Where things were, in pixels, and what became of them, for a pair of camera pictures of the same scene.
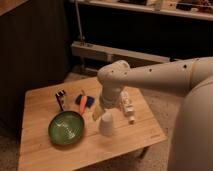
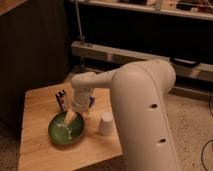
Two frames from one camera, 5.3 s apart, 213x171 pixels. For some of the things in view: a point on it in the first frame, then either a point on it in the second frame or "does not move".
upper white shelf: (190, 9) does not move
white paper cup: (106, 124) does not move
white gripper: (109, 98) → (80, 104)
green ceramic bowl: (66, 127) does not move
